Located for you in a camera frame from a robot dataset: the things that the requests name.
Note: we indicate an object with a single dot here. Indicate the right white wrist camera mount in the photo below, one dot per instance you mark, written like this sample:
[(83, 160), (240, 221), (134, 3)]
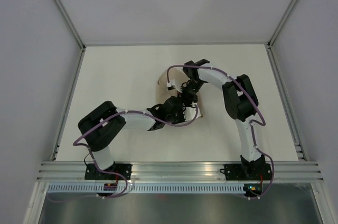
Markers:
[(173, 85)]

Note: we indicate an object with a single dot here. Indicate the beige cloth napkin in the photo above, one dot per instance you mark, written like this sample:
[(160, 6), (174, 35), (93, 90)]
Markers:
[(179, 77)]

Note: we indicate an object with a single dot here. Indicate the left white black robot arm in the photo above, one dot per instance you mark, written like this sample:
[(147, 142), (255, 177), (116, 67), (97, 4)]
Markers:
[(105, 122)]

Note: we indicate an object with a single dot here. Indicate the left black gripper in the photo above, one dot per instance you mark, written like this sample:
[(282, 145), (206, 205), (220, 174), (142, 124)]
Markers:
[(181, 110)]

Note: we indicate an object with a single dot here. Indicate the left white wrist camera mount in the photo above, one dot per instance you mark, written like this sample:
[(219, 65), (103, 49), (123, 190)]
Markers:
[(191, 112)]

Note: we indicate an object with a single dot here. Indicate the aluminium front mounting rail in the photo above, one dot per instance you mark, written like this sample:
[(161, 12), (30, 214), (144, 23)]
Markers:
[(189, 172)]

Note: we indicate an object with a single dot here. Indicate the right aluminium side rail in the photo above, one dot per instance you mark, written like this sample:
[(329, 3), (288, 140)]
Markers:
[(296, 136)]

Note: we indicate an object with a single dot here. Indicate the left aluminium frame post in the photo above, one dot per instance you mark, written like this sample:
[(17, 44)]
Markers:
[(71, 27)]

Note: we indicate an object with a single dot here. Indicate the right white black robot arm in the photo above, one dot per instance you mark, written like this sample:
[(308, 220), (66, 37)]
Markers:
[(241, 104)]

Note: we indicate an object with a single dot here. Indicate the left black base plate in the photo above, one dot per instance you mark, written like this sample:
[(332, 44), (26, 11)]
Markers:
[(117, 171)]

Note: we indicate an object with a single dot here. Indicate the aluminium frame post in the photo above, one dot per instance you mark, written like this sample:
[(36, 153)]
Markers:
[(286, 15), (71, 27)]

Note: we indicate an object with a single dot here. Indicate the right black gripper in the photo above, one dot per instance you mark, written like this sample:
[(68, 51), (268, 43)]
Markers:
[(186, 99)]

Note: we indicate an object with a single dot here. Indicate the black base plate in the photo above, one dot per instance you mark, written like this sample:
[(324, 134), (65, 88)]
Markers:
[(235, 172), (117, 171)]

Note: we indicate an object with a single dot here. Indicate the aluminium side rail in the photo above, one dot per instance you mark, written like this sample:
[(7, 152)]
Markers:
[(296, 136), (64, 114)]

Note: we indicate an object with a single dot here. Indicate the left aluminium side rail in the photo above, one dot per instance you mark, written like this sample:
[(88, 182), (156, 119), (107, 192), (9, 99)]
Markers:
[(64, 114)]

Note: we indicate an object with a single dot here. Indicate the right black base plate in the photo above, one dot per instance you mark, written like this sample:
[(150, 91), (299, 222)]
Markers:
[(235, 172)]

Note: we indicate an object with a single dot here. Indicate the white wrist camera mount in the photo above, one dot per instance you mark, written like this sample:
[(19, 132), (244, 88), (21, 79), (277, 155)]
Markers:
[(173, 85), (191, 112)]

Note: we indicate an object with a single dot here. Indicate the white slotted cable duct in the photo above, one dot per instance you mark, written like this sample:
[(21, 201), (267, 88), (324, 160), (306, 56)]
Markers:
[(231, 188)]

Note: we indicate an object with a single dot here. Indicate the right aluminium frame post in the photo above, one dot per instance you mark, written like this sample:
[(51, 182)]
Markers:
[(286, 15)]

